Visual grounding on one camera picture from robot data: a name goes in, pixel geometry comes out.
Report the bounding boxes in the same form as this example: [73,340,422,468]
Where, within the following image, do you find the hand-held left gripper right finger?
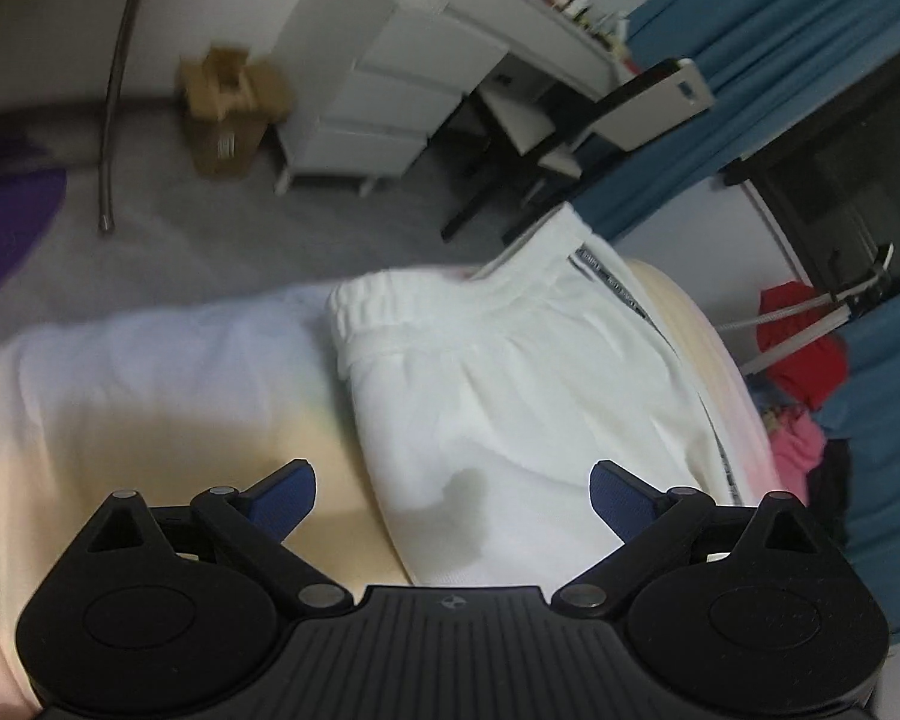
[552,461,833,620]

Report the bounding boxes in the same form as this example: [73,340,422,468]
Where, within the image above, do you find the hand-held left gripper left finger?
[71,457,355,620]

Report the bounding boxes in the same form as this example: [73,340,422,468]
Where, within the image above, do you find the white striped pants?
[324,202,747,590]

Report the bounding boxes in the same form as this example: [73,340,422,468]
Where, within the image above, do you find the pink garment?
[769,420,826,492]

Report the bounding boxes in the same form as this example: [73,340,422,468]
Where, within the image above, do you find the black garment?
[810,439,852,548]

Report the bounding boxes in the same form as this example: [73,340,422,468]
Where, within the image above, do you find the red garment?
[757,281,848,410]

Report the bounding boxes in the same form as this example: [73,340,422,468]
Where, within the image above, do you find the blue curtain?
[525,0,900,241]
[817,292,900,646]

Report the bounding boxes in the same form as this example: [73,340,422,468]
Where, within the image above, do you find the purple cloth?
[0,131,68,308]

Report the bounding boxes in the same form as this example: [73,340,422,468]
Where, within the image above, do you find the dark window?
[724,75,900,301]

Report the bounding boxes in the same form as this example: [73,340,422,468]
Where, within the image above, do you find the black and white chair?
[441,58,717,245]

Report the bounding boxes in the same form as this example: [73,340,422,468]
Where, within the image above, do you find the cardboard box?
[176,46,297,179]

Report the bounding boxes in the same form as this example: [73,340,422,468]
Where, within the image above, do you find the white dresser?
[274,0,635,200]

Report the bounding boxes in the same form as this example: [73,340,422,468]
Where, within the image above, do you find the metal pipe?
[97,0,158,237]

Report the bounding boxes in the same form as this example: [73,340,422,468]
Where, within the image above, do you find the row of cosmetic bottles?
[532,0,631,46]

